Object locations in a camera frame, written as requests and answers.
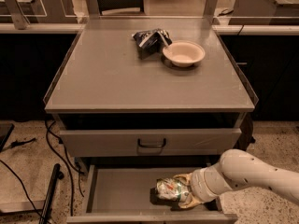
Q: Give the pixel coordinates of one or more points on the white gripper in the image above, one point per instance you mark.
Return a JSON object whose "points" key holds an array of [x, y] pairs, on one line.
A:
{"points": [[198, 185]]}

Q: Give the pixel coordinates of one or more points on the green white 7up can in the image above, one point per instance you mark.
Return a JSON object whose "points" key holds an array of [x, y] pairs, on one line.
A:
{"points": [[172, 189]]}

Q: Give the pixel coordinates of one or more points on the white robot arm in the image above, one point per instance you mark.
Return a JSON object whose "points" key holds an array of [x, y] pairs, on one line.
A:
{"points": [[236, 170]]}

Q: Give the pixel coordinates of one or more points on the grey top drawer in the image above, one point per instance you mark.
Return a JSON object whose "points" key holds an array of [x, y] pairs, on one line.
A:
{"points": [[123, 143]]}

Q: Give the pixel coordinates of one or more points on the grey open middle drawer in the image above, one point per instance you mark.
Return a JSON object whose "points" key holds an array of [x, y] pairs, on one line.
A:
{"points": [[126, 196]]}

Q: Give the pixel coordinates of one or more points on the grey drawer cabinet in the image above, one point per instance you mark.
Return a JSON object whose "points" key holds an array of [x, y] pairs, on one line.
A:
{"points": [[108, 83]]}

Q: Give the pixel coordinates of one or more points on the black bar on floor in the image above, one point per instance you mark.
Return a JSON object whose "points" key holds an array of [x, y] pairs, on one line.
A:
{"points": [[55, 176]]}

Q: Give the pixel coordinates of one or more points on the white bowl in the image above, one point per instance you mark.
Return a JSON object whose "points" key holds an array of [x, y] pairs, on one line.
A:
{"points": [[183, 53]]}

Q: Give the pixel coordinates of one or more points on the blue crumpled chip bag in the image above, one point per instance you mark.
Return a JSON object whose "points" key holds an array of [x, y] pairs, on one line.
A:
{"points": [[152, 40]]}

